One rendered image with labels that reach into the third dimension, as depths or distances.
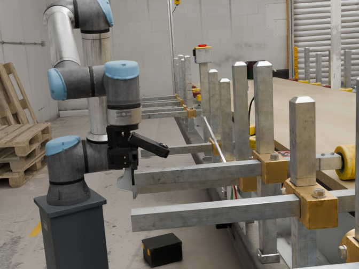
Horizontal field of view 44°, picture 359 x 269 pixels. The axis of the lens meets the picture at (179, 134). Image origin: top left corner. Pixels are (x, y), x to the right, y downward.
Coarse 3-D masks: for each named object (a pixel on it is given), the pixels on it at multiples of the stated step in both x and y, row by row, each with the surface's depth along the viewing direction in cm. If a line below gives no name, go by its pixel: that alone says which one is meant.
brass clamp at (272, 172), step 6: (252, 156) 106; (258, 156) 100; (264, 156) 99; (282, 156) 98; (264, 162) 95; (270, 162) 95; (276, 162) 95; (282, 162) 95; (264, 168) 95; (270, 168) 95; (276, 168) 95; (282, 168) 95; (264, 174) 96; (270, 174) 95; (276, 174) 95; (282, 174) 95; (264, 180) 96; (270, 180) 95; (276, 180) 96; (282, 180) 96
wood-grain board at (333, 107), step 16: (272, 80) 383; (288, 80) 372; (288, 96) 263; (320, 96) 254; (336, 96) 249; (352, 96) 244; (288, 112) 204; (320, 112) 198; (336, 112) 195; (352, 112) 192; (288, 128) 166; (320, 128) 162; (336, 128) 160; (352, 128) 158; (288, 144) 140; (320, 144) 137; (336, 144) 136; (320, 176) 111; (336, 176) 104
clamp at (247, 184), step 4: (252, 176) 121; (256, 176) 121; (240, 180) 123; (244, 180) 121; (248, 180) 121; (252, 180) 121; (256, 180) 122; (240, 184) 123; (244, 184) 121; (248, 184) 122; (252, 184) 122; (256, 184) 122; (240, 188) 123; (244, 188) 122; (248, 188) 122; (252, 188) 122; (256, 188) 122
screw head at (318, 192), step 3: (315, 189) 71; (318, 189) 71; (321, 189) 71; (324, 189) 71; (315, 192) 71; (318, 192) 71; (321, 192) 71; (324, 192) 71; (315, 195) 71; (318, 195) 71; (321, 195) 71; (324, 195) 71; (318, 198) 71; (321, 198) 71
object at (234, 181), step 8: (288, 176) 126; (160, 184) 123; (168, 184) 123; (176, 184) 124; (184, 184) 124; (192, 184) 124; (200, 184) 124; (208, 184) 124; (216, 184) 125; (224, 184) 125; (232, 184) 125; (144, 192) 123; (152, 192) 123
